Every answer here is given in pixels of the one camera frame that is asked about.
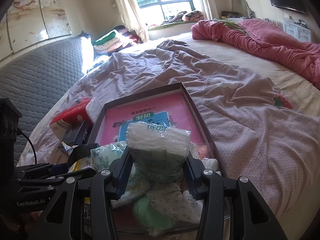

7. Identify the black cable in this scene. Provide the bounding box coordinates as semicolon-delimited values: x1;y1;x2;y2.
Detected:
17;129;38;167

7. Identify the vanity mirror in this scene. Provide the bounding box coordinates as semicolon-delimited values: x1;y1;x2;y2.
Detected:
231;0;252;18

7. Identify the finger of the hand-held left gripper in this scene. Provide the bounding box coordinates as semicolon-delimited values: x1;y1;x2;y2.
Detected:
15;162;69;178
17;168;97;189

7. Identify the grey quilted headboard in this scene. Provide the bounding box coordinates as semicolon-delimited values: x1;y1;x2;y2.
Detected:
0;36;92;160

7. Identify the dark shallow box tray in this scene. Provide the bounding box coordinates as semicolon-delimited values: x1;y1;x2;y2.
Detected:
86;82;224;235

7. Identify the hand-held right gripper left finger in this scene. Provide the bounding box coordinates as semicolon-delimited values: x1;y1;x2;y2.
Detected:
35;147;130;240

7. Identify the patterned cushion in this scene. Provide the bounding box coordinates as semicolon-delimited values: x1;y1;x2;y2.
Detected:
182;10;204;22

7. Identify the cream bed sheet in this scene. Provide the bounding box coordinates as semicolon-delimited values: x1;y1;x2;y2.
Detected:
15;31;320;170

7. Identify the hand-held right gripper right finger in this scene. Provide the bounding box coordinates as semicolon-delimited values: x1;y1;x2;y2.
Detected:
184;152;285;240

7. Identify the mint green cloth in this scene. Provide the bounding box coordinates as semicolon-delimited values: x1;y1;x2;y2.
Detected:
132;196;177;237

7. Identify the white drawer cabinet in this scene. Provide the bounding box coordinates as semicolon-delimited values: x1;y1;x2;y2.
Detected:
282;20;312;42

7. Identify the pink book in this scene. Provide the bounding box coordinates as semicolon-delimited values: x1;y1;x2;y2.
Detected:
100;92;209;147

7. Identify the red and white tissue box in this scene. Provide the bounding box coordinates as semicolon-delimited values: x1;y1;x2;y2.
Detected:
49;97;100;140

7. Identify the pink quilt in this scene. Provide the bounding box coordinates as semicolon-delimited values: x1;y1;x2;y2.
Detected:
191;19;320;90

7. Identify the cream curtain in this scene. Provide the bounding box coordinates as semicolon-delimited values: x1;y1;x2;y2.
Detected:
109;0;150;43
197;0;220;20

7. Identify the dark blanket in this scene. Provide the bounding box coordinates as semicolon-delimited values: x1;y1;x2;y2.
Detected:
162;11;188;24

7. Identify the wall painting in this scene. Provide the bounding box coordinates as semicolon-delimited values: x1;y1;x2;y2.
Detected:
0;0;73;62

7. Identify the white floral scrunchie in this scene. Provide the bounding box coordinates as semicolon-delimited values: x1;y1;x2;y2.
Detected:
146;184;204;224

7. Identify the stack of folded blankets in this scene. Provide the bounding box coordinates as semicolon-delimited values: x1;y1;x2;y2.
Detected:
91;25;140;54

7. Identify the dark blue box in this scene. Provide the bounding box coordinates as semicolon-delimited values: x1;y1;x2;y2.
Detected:
60;121;94;147

